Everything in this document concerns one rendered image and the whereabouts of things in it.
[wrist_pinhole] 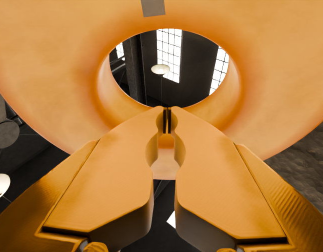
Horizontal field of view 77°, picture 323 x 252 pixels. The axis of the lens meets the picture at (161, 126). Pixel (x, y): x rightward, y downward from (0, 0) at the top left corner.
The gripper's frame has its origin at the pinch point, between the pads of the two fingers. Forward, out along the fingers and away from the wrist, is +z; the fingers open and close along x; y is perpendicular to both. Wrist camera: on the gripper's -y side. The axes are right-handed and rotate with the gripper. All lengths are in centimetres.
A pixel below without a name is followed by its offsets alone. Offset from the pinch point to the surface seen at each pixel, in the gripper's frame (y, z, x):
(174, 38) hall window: 117, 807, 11
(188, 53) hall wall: 168, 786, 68
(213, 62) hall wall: 184, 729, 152
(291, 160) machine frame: 24.4, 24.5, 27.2
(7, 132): 122, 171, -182
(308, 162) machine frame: 23.3, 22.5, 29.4
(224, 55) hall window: 154, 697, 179
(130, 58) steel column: 101, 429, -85
